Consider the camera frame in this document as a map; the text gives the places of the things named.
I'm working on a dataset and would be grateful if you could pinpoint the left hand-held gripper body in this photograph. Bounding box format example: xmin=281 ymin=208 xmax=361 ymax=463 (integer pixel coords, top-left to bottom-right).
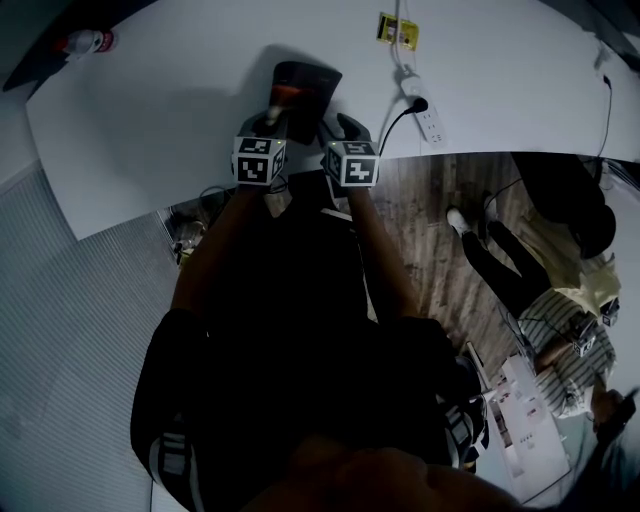
xmin=230 ymin=132 xmax=289 ymax=186

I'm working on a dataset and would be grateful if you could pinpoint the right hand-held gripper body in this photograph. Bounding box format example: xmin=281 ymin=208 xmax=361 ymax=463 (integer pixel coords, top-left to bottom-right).
xmin=321 ymin=141 xmax=381 ymax=199

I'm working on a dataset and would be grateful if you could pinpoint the dark printed mouse pad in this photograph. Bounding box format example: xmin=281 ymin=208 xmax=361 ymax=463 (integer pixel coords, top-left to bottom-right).
xmin=269 ymin=60 xmax=344 ymax=146

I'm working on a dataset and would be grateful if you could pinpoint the person's left forearm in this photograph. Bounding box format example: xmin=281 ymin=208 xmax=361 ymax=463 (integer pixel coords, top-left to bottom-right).
xmin=172 ymin=184 xmax=266 ymax=316

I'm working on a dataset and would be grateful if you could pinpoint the person's right forearm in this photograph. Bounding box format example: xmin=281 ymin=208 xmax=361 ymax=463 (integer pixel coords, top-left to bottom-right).
xmin=344 ymin=187 xmax=421 ymax=321

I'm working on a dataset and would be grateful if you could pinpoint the white power strip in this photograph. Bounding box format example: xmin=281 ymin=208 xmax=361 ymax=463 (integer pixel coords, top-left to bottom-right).
xmin=399 ymin=74 xmax=448 ymax=149

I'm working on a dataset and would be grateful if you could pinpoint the small waste bin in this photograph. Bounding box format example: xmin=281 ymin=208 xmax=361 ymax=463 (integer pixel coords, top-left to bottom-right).
xmin=169 ymin=219 xmax=206 ymax=269

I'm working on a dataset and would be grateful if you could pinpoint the yellow sachet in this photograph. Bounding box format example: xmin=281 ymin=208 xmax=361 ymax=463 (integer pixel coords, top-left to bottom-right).
xmin=375 ymin=12 xmax=400 ymax=45
xmin=397 ymin=19 xmax=420 ymax=52

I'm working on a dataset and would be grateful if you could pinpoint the clear plastic water bottle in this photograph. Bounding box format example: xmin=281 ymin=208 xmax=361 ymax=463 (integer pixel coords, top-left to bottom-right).
xmin=54 ymin=28 xmax=116 ymax=57

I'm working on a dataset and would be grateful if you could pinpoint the person's black clothing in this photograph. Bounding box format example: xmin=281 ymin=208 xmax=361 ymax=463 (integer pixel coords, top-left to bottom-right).
xmin=129 ymin=172 xmax=489 ymax=512

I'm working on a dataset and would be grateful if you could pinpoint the dark desk partition panel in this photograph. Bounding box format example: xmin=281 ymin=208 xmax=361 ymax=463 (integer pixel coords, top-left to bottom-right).
xmin=2 ymin=0 xmax=151 ymax=94

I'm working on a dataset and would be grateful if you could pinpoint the pale yellow cloth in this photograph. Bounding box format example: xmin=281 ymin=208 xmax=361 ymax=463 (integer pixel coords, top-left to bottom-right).
xmin=504 ymin=234 xmax=621 ymax=316

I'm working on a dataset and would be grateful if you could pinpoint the white printed paper sheet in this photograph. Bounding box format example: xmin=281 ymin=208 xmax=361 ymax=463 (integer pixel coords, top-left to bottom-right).
xmin=487 ymin=357 xmax=571 ymax=494

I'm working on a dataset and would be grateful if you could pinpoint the black power cable with plug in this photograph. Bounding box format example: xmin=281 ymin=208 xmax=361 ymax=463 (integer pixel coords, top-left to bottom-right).
xmin=378 ymin=97 xmax=430 ymax=151

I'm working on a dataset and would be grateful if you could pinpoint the white power strip cable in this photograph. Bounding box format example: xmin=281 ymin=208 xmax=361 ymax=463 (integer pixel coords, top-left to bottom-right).
xmin=393 ymin=0 xmax=417 ymax=81

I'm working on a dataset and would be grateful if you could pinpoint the thin black cable with plug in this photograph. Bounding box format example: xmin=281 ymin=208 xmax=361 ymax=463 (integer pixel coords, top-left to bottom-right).
xmin=597 ymin=74 xmax=614 ymax=159

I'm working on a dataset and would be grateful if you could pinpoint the black bag with white straps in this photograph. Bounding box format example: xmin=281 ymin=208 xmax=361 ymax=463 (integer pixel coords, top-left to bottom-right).
xmin=449 ymin=354 xmax=491 ymax=471

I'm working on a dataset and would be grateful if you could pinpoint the person's right grey strap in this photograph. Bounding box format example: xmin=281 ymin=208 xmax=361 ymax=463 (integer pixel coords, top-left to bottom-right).
xmin=439 ymin=404 xmax=476 ymax=469

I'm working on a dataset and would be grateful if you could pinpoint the person's grey strap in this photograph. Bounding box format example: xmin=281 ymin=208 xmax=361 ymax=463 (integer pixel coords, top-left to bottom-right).
xmin=147 ymin=432 xmax=194 ymax=512
xmin=439 ymin=404 xmax=476 ymax=469

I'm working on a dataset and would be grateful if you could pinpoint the person's left grey strap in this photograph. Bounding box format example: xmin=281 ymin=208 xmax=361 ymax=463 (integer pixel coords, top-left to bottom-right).
xmin=147 ymin=432 xmax=194 ymax=512

